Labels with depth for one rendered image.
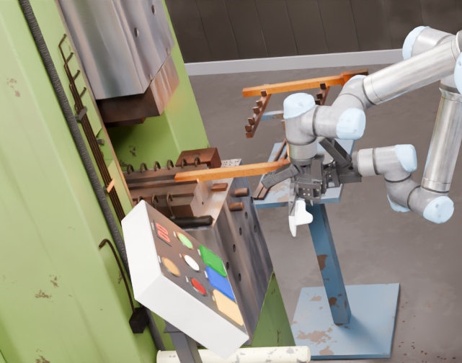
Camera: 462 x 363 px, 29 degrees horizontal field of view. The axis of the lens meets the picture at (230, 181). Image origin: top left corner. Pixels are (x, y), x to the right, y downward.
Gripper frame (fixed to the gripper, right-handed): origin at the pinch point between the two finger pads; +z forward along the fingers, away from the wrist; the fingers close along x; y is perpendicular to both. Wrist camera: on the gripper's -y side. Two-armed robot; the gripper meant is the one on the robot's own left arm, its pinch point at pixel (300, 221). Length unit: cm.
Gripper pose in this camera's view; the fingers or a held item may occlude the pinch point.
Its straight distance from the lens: 234.2
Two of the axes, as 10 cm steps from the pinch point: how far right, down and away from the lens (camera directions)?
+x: 3.6, -4.9, 7.9
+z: 1.1, 8.7, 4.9
